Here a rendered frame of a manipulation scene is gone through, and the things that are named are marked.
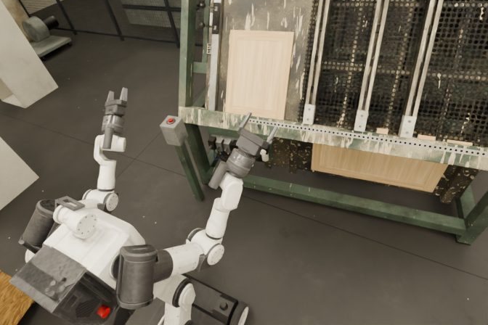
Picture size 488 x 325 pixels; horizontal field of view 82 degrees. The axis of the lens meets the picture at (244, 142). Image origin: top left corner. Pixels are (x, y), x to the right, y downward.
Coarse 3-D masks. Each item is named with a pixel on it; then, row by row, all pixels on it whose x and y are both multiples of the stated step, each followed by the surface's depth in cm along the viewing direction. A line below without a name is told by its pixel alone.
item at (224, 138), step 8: (208, 128) 211; (216, 128) 208; (224, 128) 205; (216, 136) 210; (224, 136) 209; (232, 136) 208; (264, 136) 196; (208, 144) 207; (216, 144) 204; (224, 144) 201; (232, 144) 199; (264, 152) 195; (272, 152) 205; (264, 160) 204
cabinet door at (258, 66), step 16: (240, 32) 190; (256, 32) 187; (272, 32) 183; (288, 32) 180; (240, 48) 193; (256, 48) 189; (272, 48) 186; (288, 48) 182; (240, 64) 195; (256, 64) 191; (272, 64) 188; (288, 64) 184; (240, 80) 197; (256, 80) 193; (272, 80) 190; (288, 80) 187; (240, 96) 200; (256, 96) 196; (272, 96) 192; (240, 112) 202; (256, 112) 198; (272, 112) 194
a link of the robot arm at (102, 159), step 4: (100, 136) 127; (96, 140) 125; (96, 144) 125; (96, 148) 125; (96, 152) 126; (100, 152) 128; (96, 156) 126; (100, 156) 126; (104, 156) 131; (100, 160) 126; (104, 160) 126; (108, 160) 129; (112, 160) 130; (100, 164) 127; (104, 164) 127; (108, 164) 127; (112, 164) 128
